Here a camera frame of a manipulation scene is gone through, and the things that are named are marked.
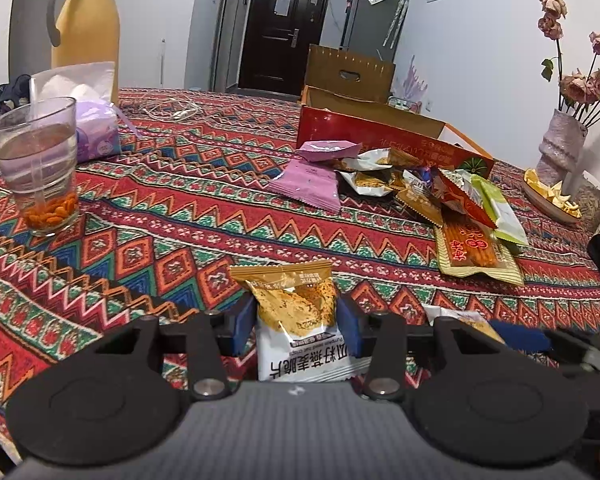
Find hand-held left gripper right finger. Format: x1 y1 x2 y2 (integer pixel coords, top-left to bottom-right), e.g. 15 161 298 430
336 292 506 402

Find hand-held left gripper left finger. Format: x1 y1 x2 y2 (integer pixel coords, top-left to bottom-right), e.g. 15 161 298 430
87 294 257 402

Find white gold snack packet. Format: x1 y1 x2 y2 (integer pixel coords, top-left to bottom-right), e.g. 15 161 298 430
229 260 373 383

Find white orange snack packet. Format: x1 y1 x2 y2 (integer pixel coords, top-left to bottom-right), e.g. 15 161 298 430
422 304 506 343

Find large pink snack packet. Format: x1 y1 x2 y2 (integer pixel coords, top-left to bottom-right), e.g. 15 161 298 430
267 157 342 212

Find red cardboard box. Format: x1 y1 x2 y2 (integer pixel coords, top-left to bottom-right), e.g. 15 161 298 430
296 85 496 181

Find white speckled container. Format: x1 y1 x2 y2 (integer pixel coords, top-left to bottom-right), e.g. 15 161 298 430
562 170 600 233

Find plate of yellow chips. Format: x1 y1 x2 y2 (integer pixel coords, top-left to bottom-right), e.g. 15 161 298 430
521 167 583 225

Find orange long snack packet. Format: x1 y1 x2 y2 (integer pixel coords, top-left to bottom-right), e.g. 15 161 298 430
434 210 525 287

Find green snack packet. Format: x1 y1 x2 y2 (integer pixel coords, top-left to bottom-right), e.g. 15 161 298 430
472 175 530 247

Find patterned red tablecloth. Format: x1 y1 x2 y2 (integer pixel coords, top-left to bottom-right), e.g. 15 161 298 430
0 87 600 461

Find silver pink vase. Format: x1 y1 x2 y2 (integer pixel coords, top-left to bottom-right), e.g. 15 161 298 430
536 109 588 188

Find brown gold snack packet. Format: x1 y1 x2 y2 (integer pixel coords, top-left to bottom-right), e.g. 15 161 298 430
395 180 446 227

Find white yellow snack packet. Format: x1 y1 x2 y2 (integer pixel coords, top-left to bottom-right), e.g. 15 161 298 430
337 169 406 197

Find red snack packet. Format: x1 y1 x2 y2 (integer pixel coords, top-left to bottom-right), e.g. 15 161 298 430
432 167 498 231

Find blue purple snack packet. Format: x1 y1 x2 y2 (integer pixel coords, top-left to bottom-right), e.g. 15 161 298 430
405 165 446 191

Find white silver snack packet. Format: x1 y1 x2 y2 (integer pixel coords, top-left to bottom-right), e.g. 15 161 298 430
342 147 423 171

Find small pink snack packet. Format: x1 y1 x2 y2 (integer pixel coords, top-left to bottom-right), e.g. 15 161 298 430
296 140 363 162

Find dried pink flowers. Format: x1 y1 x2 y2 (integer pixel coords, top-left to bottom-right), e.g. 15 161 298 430
537 0 600 128

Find purple tissue pack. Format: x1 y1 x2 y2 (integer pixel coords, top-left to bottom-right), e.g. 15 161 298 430
30 61 141 161

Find brown cardboard box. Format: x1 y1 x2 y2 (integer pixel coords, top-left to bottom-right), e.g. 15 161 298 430
304 44 397 106

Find glass cup with goji berries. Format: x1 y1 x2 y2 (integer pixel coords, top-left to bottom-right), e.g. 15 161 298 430
0 96 80 237

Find dark door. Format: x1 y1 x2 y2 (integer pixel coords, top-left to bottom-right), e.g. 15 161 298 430
237 0 333 97

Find grey refrigerator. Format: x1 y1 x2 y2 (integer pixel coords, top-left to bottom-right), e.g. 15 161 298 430
340 0 411 63

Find hanging umbrella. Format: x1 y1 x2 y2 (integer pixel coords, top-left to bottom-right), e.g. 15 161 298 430
382 0 411 48

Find dark cloth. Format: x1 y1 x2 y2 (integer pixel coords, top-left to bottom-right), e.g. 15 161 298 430
0 74 33 111

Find yellow thermos jug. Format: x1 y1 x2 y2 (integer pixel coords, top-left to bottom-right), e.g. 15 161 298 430
47 0 121 106

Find white cable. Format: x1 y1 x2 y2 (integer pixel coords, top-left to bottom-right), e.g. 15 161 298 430
130 99 201 121

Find purple wall decoration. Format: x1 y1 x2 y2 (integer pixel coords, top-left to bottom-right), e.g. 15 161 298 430
395 55 431 111

